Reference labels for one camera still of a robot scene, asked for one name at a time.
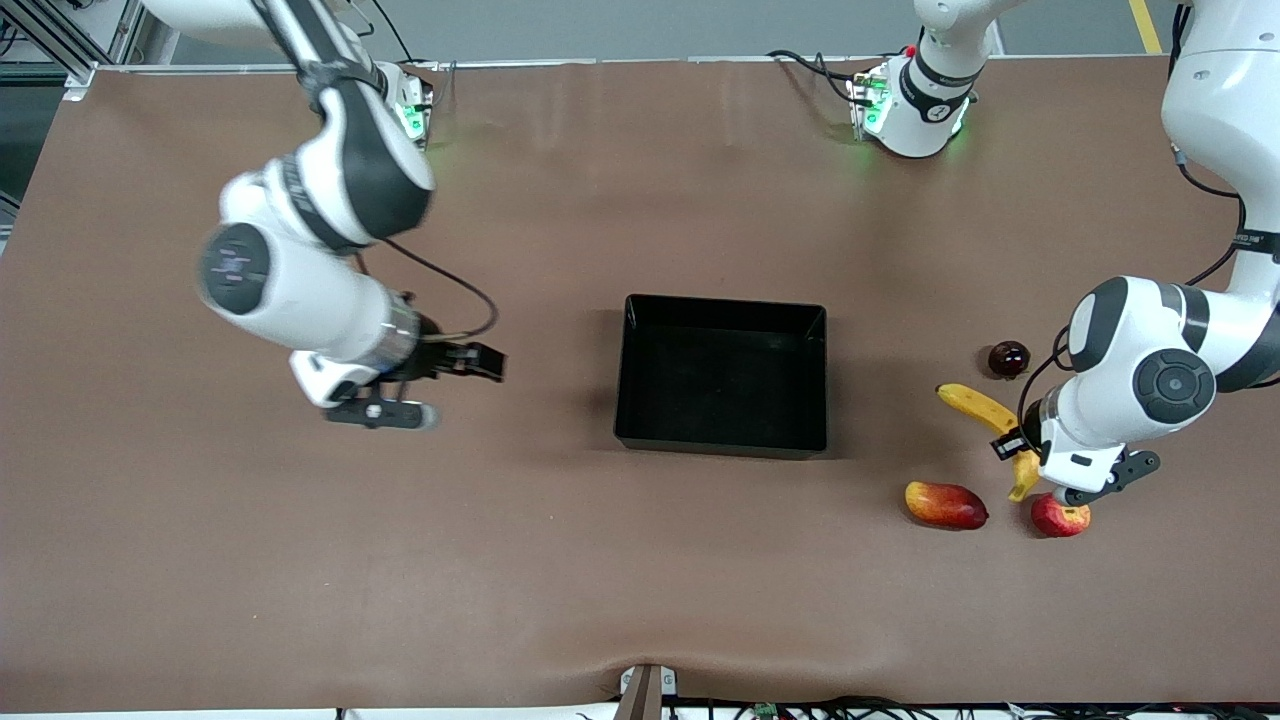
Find yellow banana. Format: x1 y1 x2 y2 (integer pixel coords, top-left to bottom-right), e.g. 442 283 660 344
936 383 1043 504

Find red yellow striped apple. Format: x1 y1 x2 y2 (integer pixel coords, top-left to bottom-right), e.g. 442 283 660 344
1030 492 1092 539

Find black plastic box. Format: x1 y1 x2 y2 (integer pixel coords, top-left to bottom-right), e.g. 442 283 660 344
613 293 830 461

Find red yellow mango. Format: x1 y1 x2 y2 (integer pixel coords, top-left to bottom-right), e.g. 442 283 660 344
904 481 990 531

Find brown table mat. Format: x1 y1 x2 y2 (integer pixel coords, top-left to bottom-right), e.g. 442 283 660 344
0 57 1280 714

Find black right arm wrist cable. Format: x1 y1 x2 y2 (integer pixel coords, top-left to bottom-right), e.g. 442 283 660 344
355 238 499 343

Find black cable bundle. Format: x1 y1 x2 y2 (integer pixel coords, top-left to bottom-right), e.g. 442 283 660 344
575 695 1280 720

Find black right arm base cable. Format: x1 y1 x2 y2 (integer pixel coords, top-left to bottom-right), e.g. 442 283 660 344
370 0 419 63

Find black arm base cable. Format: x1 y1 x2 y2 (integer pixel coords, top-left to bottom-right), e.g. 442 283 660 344
370 0 419 63
766 48 876 106

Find black left arm base cable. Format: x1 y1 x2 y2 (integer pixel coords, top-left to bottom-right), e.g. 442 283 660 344
766 48 876 106

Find aluminium frame profile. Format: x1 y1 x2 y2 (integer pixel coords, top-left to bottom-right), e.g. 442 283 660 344
0 0 151 96

